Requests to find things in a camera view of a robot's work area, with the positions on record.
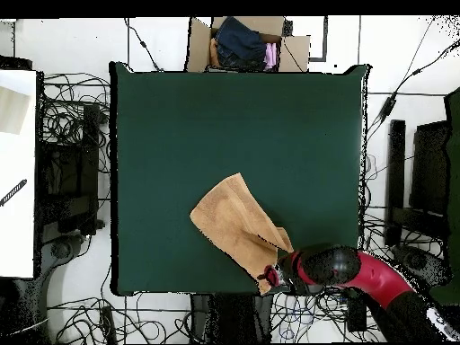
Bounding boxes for tan terry towel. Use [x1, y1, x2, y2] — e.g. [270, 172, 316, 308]
[189, 172, 296, 296]

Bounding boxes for black flat device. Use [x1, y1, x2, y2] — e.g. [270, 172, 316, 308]
[0, 55, 33, 71]

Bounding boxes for black power strip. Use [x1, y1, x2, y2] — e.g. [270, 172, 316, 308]
[99, 305, 117, 344]

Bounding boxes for dark green table cloth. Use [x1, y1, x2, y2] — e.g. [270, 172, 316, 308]
[109, 61, 371, 297]

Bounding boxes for pink garment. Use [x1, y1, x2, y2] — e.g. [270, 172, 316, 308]
[263, 41, 279, 71]

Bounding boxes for tan garment in box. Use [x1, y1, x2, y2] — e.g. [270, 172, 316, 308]
[208, 37, 222, 68]

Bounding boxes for dark blue jeans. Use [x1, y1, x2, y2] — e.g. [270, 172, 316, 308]
[214, 16, 268, 71]

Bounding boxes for open cardboard box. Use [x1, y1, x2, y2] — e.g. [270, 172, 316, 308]
[184, 15, 312, 74]

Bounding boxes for white desk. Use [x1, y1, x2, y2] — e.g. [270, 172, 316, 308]
[0, 69, 39, 279]

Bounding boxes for beige paper sheet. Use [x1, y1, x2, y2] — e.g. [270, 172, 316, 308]
[0, 85, 31, 136]

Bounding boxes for tangle of black cables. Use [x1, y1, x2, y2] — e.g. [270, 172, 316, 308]
[270, 292, 385, 342]
[46, 292, 193, 344]
[40, 71, 111, 173]

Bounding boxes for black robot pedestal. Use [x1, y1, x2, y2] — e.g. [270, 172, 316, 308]
[190, 293, 274, 344]

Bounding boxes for black cable with adapter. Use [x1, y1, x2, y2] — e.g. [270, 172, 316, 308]
[366, 38, 460, 145]

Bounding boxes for black metal frame piece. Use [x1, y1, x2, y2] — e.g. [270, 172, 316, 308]
[307, 15, 329, 63]

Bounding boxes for black cable with inline plug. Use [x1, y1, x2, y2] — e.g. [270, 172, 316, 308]
[123, 17, 164, 73]

